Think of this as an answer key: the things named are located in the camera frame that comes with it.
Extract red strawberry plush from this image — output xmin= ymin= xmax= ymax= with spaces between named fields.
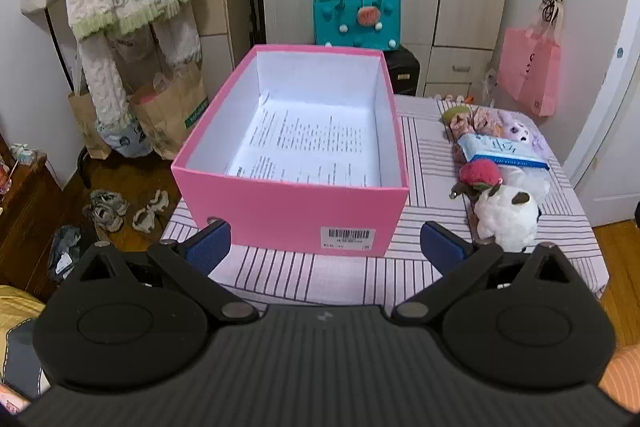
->
xmin=452 ymin=159 xmax=503 ymax=200

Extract wooden cabinet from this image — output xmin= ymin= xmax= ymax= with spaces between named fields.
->
xmin=0 ymin=134 xmax=63 ymax=288

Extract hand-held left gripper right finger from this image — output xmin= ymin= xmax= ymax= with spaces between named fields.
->
xmin=391 ymin=221 xmax=583 ymax=325

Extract blue white wet wipes pack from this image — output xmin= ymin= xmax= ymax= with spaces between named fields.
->
xmin=457 ymin=134 xmax=551 ymax=170

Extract person's leg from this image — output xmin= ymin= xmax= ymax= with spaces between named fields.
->
xmin=597 ymin=347 xmax=640 ymax=415

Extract grey plastic bag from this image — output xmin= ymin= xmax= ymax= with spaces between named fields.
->
xmin=47 ymin=226 xmax=83 ymax=283

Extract large brown paper bag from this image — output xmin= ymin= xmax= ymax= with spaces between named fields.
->
xmin=127 ymin=62 xmax=208 ymax=160

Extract teal felt handbag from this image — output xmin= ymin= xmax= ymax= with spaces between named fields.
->
xmin=313 ymin=0 xmax=403 ymax=52

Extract clear plastic bag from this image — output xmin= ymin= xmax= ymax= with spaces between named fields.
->
xmin=482 ymin=67 xmax=501 ymax=108

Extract pink shopping bag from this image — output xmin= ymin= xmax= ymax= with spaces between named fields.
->
xmin=496 ymin=19 xmax=562 ymax=118

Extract small brown paper bag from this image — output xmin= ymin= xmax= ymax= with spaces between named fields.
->
xmin=67 ymin=89 xmax=113 ymax=160

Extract grey sneaker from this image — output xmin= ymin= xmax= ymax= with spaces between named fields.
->
xmin=82 ymin=204 xmax=123 ymax=233
xmin=90 ymin=189 xmax=131 ymax=214

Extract hanging hair ties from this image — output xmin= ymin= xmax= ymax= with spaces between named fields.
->
xmin=540 ymin=0 xmax=568 ymax=22

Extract cream fleece pants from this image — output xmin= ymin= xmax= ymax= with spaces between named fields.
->
xmin=77 ymin=2 xmax=203 ymax=132

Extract printed plastic bag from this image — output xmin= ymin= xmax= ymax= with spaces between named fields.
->
xmin=97 ymin=117 xmax=153 ymax=158

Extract black suitcase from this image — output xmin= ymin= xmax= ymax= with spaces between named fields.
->
xmin=382 ymin=46 xmax=422 ymax=96

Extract purple plush toy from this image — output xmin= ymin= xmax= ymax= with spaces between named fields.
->
xmin=500 ymin=109 xmax=546 ymax=152

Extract printed paper sheet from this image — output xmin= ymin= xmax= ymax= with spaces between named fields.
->
xmin=225 ymin=91 xmax=383 ymax=188

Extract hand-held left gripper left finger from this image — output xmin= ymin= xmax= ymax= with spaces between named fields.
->
xmin=65 ymin=220 xmax=259 ymax=324

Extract black coat rack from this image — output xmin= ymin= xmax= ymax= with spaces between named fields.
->
xmin=30 ymin=0 xmax=76 ymax=92

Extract green round plush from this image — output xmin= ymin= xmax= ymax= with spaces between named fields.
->
xmin=440 ymin=106 xmax=471 ymax=125

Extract white plush dog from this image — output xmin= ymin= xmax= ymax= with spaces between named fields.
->
xmin=472 ymin=184 xmax=543 ymax=253

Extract floral fabric scrunchie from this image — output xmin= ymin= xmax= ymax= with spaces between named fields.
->
xmin=447 ymin=104 xmax=508 ymax=162

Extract white door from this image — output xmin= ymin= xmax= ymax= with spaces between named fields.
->
xmin=562 ymin=2 xmax=640 ymax=228

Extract pink cardboard box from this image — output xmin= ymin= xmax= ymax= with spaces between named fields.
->
xmin=171 ymin=44 xmax=412 ymax=258

